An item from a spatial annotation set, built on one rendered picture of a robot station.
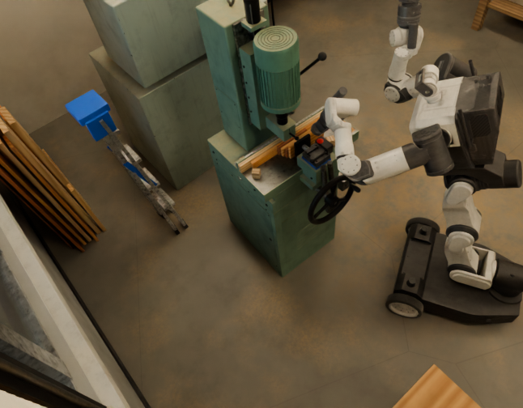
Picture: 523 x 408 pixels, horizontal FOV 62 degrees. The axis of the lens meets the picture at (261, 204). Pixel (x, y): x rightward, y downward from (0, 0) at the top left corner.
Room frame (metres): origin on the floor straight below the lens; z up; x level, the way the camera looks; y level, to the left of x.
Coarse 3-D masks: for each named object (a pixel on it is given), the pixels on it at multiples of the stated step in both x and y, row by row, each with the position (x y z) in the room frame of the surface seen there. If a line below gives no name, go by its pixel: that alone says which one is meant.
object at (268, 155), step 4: (316, 120) 1.56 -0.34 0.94; (308, 124) 1.55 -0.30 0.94; (312, 124) 1.54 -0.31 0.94; (308, 128) 1.52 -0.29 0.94; (296, 132) 1.50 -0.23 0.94; (272, 148) 1.43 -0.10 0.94; (276, 148) 1.42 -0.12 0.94; (268, 152) 1.41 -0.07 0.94; (272, 152) 1.41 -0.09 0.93; (276, 152) 1.42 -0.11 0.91; (260, 156) 1.39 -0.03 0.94; (264, 156) 1.38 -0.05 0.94; (268, 156) 1.40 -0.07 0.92; (272, 156) 1.41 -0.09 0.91; (252, 160) 1.37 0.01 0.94; (256, 160) 1.37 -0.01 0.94; (260, 160) 1.37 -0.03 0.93; (264, 160) 1.38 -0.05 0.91; (252, 164) 1.36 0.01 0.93; (256, 164) 1.36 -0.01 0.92; (260, 164) 1.37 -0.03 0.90
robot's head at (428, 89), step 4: (424, 68) 1.21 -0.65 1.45; (420, 72) 1.21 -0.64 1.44; (424, 72) 1.19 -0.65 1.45; (416, 76) 1.20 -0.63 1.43; (424, 76) 1.17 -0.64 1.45; (416, 80) 1.18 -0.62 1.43; (420, 80) 1.15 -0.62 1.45; (416, 84) 1.15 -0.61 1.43; (420, 84) 1.14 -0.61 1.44; (424, 84) 1.13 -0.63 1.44; (428, 84) 1.14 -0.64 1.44; (432, 84) 1.13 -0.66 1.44; (416, 88) 1.14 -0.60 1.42; (420, 88) 1.13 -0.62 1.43; (424, 88) 1.13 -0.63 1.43; (428, 88) 1.12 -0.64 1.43; (432, 88) 1.13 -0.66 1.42; (436, 88) 1.12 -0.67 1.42; (420, 92) 1.13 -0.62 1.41; (424, 92) 1.13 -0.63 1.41; (428, 92) 1.13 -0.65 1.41; (432, 92) 1.12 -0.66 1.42; (424, 96) 1.14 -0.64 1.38; (428, 96) 1.13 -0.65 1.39
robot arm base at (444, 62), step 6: (444, 54) 1.37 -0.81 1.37; (450, 54) 1.34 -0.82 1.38; (438, 60) 1.37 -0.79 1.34; (444, 60) 1.34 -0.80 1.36; (450, 60) 1.32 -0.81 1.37; (438, 66) 1.34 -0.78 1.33; (444, 66) 1.31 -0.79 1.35; (450, 66) 1.30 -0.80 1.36; (444, 72) 1.29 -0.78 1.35; (444, 78) 1.27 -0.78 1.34; (450, 78) 1.27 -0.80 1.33
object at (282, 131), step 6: (270, 114) 1.52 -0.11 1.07; (270, 120) 1.48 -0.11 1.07; (276, 120) 1.48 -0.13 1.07; (288, 120) 1.46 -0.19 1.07; (270, 126) 1.48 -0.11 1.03; (276, 126) 1.44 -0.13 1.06; (282, 126) 1.43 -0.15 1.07; (288, 126) 1.42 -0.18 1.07; (294, 126) 1.43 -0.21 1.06; (276, 132) 1.44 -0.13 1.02; (282, 132) 1.41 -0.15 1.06; (288, 132) 1.41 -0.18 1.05; (294, 132) 1.43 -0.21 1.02; (282, 138) 1.41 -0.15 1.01; (288, 138) 1.41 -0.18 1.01
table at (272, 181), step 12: (276, 156) 1.41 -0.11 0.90; (252, 168) 1.36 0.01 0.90; (264, 168) 1.34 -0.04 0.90; (276, 168) 1.33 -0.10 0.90; (288, 168) 1.32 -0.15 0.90; (300, 168) 1.31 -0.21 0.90; (252, 180) 1.29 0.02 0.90; (264, 180) 1.28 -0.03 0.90; (276, 180) 1.26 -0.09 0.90; (288, 180) 1.26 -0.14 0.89; (300, 180) 1.28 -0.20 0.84; (264, 192) 1.21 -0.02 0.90; (276, 192) 1.22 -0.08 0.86
